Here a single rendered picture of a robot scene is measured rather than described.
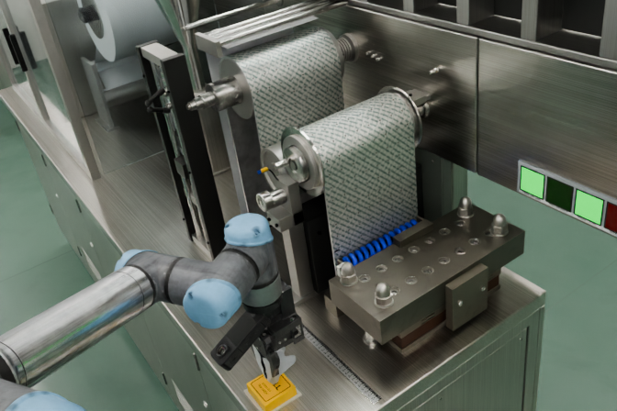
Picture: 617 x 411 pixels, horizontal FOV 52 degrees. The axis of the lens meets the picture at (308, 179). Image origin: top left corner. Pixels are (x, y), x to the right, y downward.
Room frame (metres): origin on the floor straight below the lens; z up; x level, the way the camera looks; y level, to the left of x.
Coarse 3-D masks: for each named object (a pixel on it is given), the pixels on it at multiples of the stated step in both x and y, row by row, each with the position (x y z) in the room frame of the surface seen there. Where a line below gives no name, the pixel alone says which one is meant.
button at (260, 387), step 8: (280, 376) 0.85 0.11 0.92; (248, 384) 0.85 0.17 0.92; (256, 384) 0.84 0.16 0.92; (264, 384) 0.84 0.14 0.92; (272, 384) 0.84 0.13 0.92; (280, 384) 0.83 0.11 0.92; (288, 384) 0.83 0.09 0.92; (256, 392) 0.83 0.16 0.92; (264, 392) 0.82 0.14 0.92; (272, 392) 0.82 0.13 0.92; (280, 392) 0.82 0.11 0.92; (288, 392) 0.82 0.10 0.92; (296, 392) 0.83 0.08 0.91; (256, 400) 0.82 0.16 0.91; (264, 400) 0.80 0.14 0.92; (272, 400) 0.80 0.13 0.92; (280, 400) 0.81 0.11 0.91; (264, 408) 0.79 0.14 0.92; (272, 408) 0.80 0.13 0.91
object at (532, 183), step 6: (522, 168) 1.02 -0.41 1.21; (522, 174) 1.02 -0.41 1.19; (528, 174) 1.01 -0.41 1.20; (534, 174) 0.99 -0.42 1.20; (540, 174) 0.98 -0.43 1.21; (522, 180) 1.02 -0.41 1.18; (528, 180) 1.00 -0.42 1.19; (534, 180) 0.99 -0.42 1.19; (540, 180) 0.98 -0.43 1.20; (522, 186) 1.01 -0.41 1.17; (528, 186) 1.00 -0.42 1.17; (534, 186) 0.99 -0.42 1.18; (540, 186) 0.98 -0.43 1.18; (528, 192) 1.00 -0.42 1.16; (534, 192) 0.99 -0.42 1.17; (540, 192) 0.98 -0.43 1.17
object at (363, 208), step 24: (384, 168) 1.12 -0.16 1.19; (408, 168) 1.15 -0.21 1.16; (336, 192) 1.06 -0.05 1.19; (360, 192) 1.09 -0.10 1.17; (384, 192) 1.12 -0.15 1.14; (408, 192) 1.15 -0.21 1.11; (336, 216) 1.05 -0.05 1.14; (360, 216) 1.08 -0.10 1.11; (384, 216) 1.11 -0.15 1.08; (408, 216) 1.15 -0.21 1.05; (336, 240) 1.05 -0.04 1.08; (360, 240) 1.08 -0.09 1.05; (336, 264) 1.04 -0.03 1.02
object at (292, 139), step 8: (288, 136) 1.11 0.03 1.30; (296, 136) 1.10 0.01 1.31; (288, 144) 1.11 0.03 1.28; (296, 144) 1.09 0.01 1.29; (304, 144) 1.07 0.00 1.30; (304, 152) 1.06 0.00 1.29; (312, 160) 1.05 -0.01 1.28; (312, 168) 1.05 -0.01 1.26; (312, 176) 1.05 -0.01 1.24; (304, 184) 1.08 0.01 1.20; (312, 184) 1.05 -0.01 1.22
